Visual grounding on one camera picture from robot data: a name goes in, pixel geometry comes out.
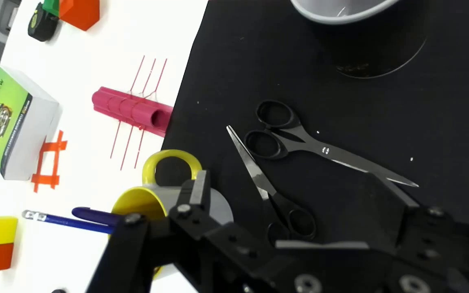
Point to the blue pen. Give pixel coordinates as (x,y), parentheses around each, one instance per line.
(65,221)

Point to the green book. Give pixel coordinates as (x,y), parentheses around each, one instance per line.
(6,114)

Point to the orange frame piece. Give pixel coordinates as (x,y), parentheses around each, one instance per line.
(52,146)

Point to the black rectangular mat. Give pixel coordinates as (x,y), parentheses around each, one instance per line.
(451,107)

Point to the black tape roll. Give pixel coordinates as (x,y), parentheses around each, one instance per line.
(40,26)

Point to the green block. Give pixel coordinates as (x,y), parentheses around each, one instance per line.
(52,5)

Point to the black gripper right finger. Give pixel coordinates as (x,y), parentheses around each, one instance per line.
(389,208)

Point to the orange block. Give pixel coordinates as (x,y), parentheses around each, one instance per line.
(79,11)

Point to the black mug white inside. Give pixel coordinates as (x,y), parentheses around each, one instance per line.
(374,49)

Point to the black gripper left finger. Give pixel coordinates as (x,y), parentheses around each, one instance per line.
(197,189)

